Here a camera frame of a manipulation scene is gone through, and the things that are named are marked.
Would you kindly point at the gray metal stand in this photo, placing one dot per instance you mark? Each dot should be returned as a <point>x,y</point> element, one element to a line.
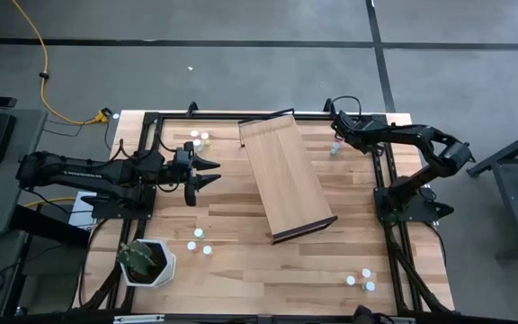
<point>511,189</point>

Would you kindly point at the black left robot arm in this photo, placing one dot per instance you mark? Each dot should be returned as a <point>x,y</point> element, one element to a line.
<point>83,173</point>

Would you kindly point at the white paper sheet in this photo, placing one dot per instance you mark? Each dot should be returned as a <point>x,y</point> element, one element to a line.
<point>77,216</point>

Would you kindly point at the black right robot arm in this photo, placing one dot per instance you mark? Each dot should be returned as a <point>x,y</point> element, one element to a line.
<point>421,135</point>

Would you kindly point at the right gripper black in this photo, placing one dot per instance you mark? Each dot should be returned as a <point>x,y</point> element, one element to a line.
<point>353,130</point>

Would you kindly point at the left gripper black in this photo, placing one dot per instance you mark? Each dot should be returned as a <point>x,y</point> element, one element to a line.
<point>190,195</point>

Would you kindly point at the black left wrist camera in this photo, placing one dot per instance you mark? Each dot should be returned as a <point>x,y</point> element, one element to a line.
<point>181,157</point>

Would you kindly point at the gray metal bracket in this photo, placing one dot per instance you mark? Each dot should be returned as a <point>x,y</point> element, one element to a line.
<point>138,318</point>

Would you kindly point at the black frame clamp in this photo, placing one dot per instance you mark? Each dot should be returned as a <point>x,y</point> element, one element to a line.
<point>327,105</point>
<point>191,108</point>

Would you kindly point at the black desk beam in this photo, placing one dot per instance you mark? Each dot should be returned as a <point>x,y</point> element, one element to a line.
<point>47,225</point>

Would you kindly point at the wooden shelf black frame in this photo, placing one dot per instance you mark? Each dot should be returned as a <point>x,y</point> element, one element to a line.
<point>286,175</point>

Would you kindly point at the green cactus plant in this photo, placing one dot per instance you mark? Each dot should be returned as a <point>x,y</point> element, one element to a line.
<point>135,258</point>

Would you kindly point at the black aluminium table frame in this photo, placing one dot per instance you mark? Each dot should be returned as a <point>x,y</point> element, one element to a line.
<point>173,117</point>

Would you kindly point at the white hexagonal plant pot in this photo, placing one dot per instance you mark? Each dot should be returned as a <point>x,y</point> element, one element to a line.
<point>167,270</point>

